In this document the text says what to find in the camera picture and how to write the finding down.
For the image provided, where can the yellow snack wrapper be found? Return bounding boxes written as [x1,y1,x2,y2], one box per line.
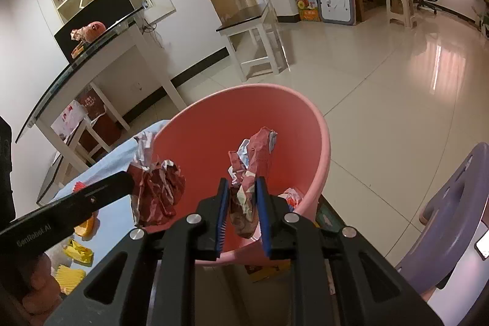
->
[63,239,94,265]

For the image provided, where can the white bench dark top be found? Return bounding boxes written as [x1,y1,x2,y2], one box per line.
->
[35,119,115,206]

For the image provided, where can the colourful cardboard box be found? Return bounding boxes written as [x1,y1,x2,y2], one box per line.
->
[295,0,321,22]

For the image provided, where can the yellow foam fruit net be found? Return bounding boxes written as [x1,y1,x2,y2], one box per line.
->
[55,265,86,295]

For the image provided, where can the white plastic stool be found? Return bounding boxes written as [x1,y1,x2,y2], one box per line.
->
[386,0,416,29]

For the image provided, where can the black monitor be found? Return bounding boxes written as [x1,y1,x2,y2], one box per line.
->
[54,0,135,63]

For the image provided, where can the flower bouquet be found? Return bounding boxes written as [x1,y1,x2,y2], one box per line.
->
[71,26,89,43]

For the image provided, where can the orange pig plush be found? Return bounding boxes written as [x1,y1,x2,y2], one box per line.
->
[84,21,106,43]

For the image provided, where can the white plastic bag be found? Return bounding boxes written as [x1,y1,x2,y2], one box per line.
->
[278,188,303,212]

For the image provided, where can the purple plastic stool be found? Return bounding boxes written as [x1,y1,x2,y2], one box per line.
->
[396,142,488,294]

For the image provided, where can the dark red trash bin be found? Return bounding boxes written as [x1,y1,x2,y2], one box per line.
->
[76,87,121,155]

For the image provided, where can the pink plastic trash bucket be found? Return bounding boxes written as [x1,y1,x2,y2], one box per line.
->
[153,84,331,270]

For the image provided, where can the orange peel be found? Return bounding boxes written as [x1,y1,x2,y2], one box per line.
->
[74,213,96,239]

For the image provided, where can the white table glass top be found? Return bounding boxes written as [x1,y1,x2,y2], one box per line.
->
[15,7,186,173]

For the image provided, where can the red blue paper bag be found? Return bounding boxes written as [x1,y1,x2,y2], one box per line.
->
[228,127,278,239]

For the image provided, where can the white stool dark top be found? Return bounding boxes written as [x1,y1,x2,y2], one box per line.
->
[216,3,287,83]

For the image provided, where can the dark red wrapper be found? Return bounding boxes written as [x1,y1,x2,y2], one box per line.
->
[128,132,186,228]

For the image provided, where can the person's left hand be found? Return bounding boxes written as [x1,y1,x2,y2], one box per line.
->
[20,254,62,325]

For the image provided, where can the light blue table cloth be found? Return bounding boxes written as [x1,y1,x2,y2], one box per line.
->
[43,119,171,277]

